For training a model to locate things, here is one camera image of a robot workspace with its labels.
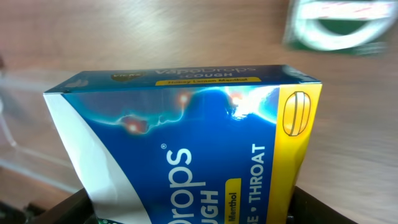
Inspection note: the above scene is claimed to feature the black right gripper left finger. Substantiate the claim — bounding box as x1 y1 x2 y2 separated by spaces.
28 189 96 224

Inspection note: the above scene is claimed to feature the dark green round-logo box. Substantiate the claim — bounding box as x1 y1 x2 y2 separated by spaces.
283 0 397 56

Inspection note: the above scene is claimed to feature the blue yellow VapoDrops box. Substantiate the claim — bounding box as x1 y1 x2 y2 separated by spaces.
44 65 322 223

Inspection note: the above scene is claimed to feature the clear plastic container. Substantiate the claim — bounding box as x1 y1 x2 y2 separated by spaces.
1 69 82 193

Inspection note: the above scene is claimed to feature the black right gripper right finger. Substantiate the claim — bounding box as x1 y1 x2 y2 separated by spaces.
287 187 358 224

